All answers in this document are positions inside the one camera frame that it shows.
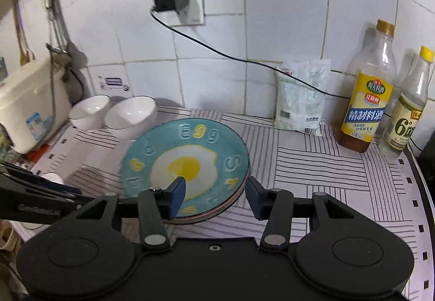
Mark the blue fried-egg plate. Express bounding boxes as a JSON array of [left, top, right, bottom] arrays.
[[120, 119, 250, 220]]

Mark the striped tablecloth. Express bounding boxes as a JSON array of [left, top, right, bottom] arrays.
[[30, 105, 435, 301]]

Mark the hanging metal ladle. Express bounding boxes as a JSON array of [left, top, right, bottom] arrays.
[[43, 0, 73, 65]]

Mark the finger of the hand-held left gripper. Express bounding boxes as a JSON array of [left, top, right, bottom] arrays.
[[0, 162, 82, 199]]

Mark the clear vinegar bottle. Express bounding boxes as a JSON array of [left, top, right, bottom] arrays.
[[378, 46, 435, 161]]

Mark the wooden spatula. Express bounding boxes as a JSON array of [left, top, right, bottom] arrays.
[[13, 0, 35, 65]]

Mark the white rice cooker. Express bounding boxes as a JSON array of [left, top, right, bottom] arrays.
[[0, 58, 73, 155]]

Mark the white salt bag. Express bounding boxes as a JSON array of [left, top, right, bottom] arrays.
[[274, 59, 332, 136]]

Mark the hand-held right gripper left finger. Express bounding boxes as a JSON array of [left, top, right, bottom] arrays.
[[76, 177, 186, 253]]

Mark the white wall socket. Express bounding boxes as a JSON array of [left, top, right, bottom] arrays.
[[151, 0, 206, 27]]

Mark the wall sticker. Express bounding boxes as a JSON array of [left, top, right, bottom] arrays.
[[98, 76, 130, 93]]

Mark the red patterned cloth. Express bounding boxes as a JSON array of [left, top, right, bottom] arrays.
[[25, 145, 59, 166]]

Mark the large pale sun-print plate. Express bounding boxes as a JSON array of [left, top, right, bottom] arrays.
[[163, 199, 243, 226]]

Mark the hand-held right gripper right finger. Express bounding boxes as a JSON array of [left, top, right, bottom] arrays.
[[245, 177, 354, 250]]

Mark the yellow-label cooking wine bottle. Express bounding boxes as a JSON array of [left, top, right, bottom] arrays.
[[336, 19, 397, 153]]

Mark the pink cartoon-print plate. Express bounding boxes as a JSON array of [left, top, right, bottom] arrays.
[[190, 182, 248, 223]]

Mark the black power cable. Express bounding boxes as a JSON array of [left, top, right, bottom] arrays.
[[150, 8, 352, 98]]

